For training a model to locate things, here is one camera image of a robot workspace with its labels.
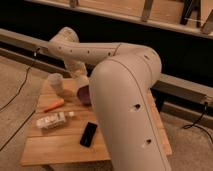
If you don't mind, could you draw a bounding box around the black cable on floor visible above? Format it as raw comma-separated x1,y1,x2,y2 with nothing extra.
0,47,42,152

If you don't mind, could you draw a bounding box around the orange carrot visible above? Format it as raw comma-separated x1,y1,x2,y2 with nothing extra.
44,99,65,113

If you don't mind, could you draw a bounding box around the black smartphone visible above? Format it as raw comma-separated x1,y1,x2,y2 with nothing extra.
80,122,98,147

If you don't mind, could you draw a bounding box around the wooden table board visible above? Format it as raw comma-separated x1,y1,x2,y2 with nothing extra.
21,79,172,171

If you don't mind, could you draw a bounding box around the grey metal rail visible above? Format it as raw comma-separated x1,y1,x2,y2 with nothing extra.
0,28,213,108

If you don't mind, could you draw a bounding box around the clear plastic bottle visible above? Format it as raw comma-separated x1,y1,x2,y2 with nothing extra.
36,112,75,129

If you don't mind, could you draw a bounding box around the dark red ceramic bowl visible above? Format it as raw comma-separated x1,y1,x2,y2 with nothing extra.
77,86,91,106

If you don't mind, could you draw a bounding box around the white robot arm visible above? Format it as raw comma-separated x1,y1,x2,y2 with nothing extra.
48,27,171,171

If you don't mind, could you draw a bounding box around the black cable at right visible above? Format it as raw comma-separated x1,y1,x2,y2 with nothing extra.
181,101,213,145

